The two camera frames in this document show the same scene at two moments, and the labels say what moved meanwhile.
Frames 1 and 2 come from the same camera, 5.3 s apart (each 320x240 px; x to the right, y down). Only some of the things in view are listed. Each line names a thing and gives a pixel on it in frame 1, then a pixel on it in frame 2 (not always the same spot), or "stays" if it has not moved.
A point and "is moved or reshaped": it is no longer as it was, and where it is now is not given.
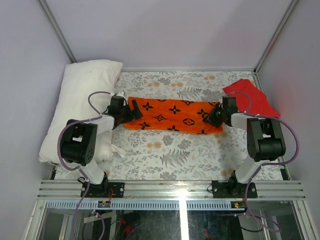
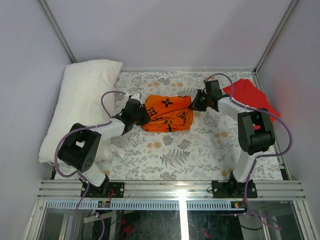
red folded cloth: x=249 y=99 stays
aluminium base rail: x=273 y=195 stays
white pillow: x=84 y=92 stays
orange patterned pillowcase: x=173 y=115 is moved or reshaped
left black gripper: x=135 y=114 -> x=145 y=118
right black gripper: x=210 y=118 -> x=196 y=105
